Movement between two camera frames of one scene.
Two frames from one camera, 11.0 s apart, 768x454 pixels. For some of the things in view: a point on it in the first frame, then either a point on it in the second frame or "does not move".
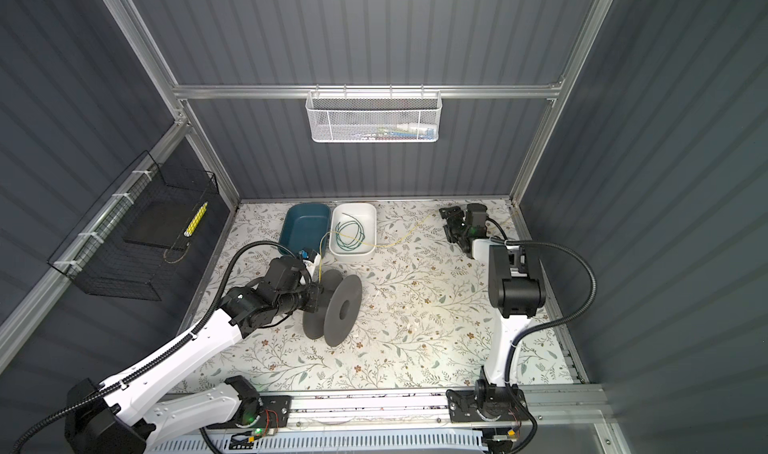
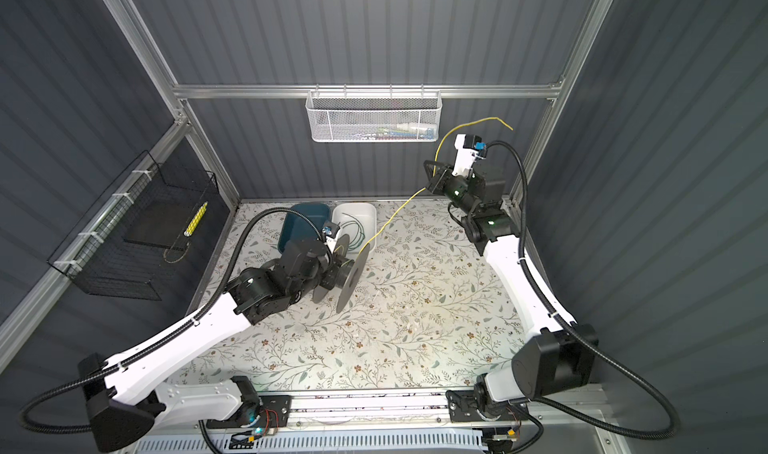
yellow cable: (369, 244) -> (434, 173)
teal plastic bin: (304, 225) does not move
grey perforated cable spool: (338, 311) -> (349, 273)
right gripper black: (453, 216) -> (440, 183)
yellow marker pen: (188, 231) does not move
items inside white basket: (404, 131) does not move
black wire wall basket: (112, 248) does not move
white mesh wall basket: (370, 116) does not move
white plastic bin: (354, 221) does not move
